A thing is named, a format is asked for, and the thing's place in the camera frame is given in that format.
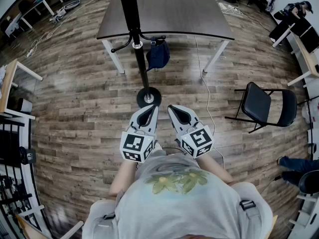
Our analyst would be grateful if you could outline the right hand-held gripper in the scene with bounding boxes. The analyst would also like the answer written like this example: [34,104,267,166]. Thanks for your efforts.
[167,105,215,159]

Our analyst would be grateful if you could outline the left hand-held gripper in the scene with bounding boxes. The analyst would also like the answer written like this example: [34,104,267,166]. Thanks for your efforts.
[120,105,159,164]

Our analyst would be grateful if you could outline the navy blue cap item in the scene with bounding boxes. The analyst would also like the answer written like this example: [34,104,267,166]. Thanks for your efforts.
[145,36,171,73]

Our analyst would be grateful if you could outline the black coat stand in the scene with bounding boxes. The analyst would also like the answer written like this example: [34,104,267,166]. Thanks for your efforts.
[110,0,167,108]

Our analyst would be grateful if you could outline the person's left forearm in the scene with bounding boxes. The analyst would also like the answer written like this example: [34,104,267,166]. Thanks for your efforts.
[108,157,138,199]

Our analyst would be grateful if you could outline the person's right forearm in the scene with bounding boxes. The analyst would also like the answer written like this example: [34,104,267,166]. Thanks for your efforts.
[196,153,235,184]

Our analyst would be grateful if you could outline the black folding chair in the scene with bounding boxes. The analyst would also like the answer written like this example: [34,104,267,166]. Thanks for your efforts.
[224,81,299,134]

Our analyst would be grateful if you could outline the person's grey printed t-shirt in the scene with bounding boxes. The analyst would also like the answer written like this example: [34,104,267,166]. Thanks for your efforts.
[81,143,274,239]

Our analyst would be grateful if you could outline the dark wooden table white legs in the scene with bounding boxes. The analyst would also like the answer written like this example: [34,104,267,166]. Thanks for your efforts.
[96,0,236,75]

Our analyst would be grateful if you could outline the grey bin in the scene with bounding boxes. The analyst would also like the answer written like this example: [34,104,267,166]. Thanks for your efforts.
[16,98,33,114]

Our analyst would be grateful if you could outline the small black box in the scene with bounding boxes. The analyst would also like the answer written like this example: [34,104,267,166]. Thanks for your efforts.
[18,146,37,164]

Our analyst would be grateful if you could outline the white power strip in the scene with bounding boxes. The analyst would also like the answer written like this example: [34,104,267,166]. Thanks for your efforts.
[217,1,244,16]

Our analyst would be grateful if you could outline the black metal rack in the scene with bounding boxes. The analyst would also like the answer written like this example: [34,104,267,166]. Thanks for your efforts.
[0,115,38,230]

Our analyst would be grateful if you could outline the black office chair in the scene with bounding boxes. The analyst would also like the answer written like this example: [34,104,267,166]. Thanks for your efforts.
[298,169,319,195]

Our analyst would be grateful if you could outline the black monitor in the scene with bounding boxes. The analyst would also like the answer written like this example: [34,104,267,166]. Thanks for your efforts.
[290,17,319,54]

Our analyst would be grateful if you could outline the white floor cable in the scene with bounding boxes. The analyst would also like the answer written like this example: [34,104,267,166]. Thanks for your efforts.
[194,35,226,169]

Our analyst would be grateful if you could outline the long white extension cable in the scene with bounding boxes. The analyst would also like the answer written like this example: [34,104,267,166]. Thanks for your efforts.
[25,0,113,59]

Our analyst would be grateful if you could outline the light wooden desk white frame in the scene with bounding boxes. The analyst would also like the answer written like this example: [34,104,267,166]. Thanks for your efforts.
[272,23,319,87]
[0,58,44,120]

